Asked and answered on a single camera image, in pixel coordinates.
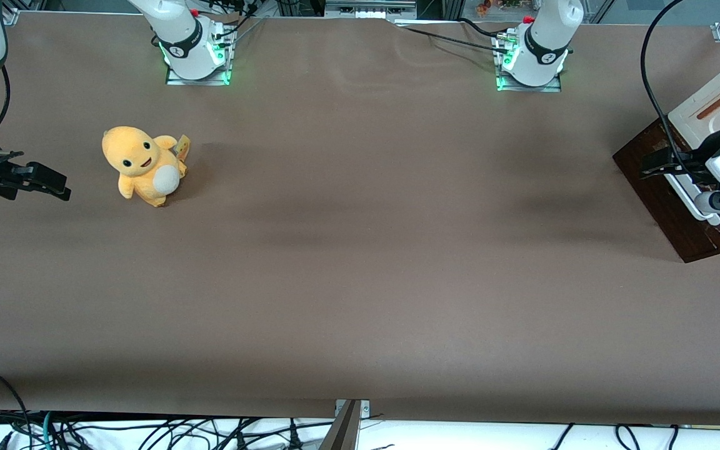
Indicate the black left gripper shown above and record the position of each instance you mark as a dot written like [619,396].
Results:
[687,159]

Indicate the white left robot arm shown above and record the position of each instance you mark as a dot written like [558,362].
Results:
[544,44]

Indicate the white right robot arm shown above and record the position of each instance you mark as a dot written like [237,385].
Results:
[179,25]

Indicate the dark wooden drawer box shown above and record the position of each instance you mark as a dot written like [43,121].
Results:
[654,187]

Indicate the yellow plush toy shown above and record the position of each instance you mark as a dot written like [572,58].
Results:
[141,162]

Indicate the yellow plush hang tag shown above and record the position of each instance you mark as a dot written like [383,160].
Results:
[183,145]

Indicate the colourful background items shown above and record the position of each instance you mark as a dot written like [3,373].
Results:
[497,6]

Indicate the brown table cover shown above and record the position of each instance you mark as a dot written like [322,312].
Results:
[360,250]

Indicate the grey power strip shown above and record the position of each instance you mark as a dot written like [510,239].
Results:
[369,9]

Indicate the small aluminium corner bracket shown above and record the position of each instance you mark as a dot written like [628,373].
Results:
[10,15]

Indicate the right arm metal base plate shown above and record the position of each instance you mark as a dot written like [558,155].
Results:
[175,78]

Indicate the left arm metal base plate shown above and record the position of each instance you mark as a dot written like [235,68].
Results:
[510,87]

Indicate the metal mounting bracket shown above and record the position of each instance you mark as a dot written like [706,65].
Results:
[347,428]

